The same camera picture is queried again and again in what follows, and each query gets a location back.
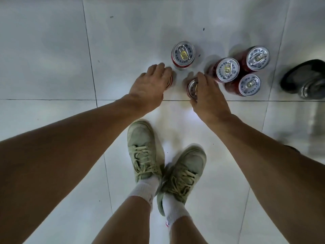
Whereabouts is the person's left leg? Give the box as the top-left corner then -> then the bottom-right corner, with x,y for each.
92,196 -> 153,244

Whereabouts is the person's beige sneaker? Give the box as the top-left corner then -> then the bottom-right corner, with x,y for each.
127,120 -> 163,184
157,145 -> 207,217

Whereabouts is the person's white sock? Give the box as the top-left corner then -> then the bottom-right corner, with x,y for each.
162,193 -> 191,228
128,175 -> 160,210

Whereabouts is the person's right forearm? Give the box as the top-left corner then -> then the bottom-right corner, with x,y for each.
202,113 -> 325,244

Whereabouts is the person's right beige sneaker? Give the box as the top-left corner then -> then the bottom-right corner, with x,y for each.
157,145 -> 207,217

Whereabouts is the person's right white sock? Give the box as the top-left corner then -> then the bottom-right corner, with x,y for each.
162,193 -> 191,228

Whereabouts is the person's right hand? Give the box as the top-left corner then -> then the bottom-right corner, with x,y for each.
183,72 -> 232,124

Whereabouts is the person's left white sock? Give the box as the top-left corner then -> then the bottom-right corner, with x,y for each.
128,175 -> 160,210

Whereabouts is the person's right leg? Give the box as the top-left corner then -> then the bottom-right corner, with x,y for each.
170,215 -> 209,244

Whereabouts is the person's left beige sneaker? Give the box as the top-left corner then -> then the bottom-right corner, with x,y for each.
127,120 -> 163,184

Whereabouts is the person's left hand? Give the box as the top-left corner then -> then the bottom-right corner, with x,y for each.
128,63 -> 176,115

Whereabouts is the person's left forearm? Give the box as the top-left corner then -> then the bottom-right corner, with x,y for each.
0,95 -> 153,244

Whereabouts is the person's leg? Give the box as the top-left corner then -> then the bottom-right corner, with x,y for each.
92,196 -> 153,244
170,215 -> 209,244

